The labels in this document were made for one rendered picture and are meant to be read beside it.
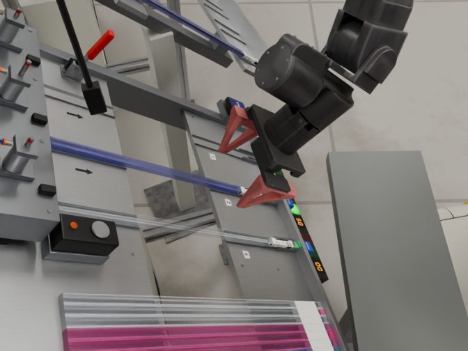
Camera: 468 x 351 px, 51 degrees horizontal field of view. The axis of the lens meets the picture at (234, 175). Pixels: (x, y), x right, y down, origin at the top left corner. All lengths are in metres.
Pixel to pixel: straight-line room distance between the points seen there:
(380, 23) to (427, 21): 2.14
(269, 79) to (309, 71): 0.05
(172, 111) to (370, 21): 0.53
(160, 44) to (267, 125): 0.62
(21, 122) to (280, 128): 0.32
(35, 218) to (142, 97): 0.45
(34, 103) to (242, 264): 0.42
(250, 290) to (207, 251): 0.96
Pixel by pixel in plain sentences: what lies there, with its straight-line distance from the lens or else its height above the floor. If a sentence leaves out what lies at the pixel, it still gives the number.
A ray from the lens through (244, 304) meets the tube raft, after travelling 0.78.
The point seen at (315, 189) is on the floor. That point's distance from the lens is 1.92.
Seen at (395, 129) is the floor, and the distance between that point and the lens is 2.18.
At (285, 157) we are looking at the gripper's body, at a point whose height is 1.09.
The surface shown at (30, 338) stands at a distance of 0.58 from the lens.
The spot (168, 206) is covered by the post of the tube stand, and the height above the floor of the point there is 0.01.
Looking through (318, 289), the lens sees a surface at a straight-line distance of 0.94.
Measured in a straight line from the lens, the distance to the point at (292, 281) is 0.92.
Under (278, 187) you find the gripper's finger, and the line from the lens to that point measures 0.62.
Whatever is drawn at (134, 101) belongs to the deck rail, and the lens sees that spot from 0.96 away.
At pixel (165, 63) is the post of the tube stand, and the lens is 1.26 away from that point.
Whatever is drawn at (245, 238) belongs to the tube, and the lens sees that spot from 0.86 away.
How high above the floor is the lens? 1.61
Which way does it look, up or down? 56 degrees down
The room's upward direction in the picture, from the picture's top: straight up
